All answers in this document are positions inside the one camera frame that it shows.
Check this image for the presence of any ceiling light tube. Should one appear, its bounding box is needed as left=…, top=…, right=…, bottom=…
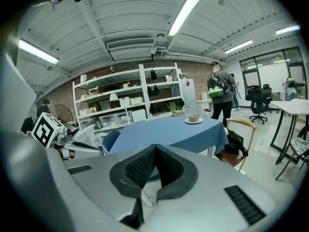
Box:
left=224, top=39, right=253, bottom=54
left=168, top=0, right=206, bottom=37
left=18, top=39, right=60, bottom=65
left=276, top=25, right=301, bottom=35

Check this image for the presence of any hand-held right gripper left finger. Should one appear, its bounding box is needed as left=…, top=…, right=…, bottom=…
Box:
left=63, top=144, right=157, bottom=228

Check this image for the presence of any patterned seat stool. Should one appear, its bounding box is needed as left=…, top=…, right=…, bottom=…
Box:
left=275, top=126, right=309, bottom=181

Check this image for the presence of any white storage box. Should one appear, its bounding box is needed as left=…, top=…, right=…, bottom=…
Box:
left=131, top=109, right=147, bottom=123

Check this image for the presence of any black framed window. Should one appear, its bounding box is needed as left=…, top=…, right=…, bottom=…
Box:
left=239, top=46, right=305, bottom=102

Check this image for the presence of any black office chair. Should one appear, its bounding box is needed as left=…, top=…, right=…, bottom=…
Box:
left=246, top=85, right=268, bottom=124
left=262, top=83, right=273, bottom=113

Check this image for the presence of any wooden chair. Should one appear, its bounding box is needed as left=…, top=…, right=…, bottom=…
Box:
left=214, top=118, right=257, bottom=173

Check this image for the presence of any wide white shelving unit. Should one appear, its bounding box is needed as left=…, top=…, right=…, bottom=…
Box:
left=72, top=65, right=148, bottom=132

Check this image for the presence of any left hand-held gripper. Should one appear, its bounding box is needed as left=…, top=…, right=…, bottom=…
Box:
left=31, top=112, right=104, bottom=160

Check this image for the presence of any ceiling air conditioner vent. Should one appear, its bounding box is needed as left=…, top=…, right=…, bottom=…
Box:
left=106, top=38, right=155, bottom=52

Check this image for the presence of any blue tablecloth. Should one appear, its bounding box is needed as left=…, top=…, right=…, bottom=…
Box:
left=108, top=116, right=229, bottom=156

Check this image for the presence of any white refrigerator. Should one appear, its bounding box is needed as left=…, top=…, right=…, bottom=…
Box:
left=179, top=78, right=198, bottom=115

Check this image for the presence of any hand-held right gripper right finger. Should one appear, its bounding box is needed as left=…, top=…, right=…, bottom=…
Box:
left=144, top=145, right=277, bottom=232

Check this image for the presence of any group of black hanging bags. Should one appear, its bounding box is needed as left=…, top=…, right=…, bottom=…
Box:
left=146, top=69, right=185, bottom=115

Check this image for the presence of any black bag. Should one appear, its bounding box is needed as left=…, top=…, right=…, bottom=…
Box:
left=223, top=129, right=249, bottom=157

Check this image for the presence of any black floor fan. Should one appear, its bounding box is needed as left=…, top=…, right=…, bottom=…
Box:
left=49, top=104, right=74, bottom=125

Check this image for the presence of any white table with black legs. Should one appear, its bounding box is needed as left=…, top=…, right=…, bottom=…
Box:
left=269, top=100, right=309, bottom=165

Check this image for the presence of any white cabinet with red drawer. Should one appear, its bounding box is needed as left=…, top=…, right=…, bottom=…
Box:
left=196, top=98, right=214, bottom=118

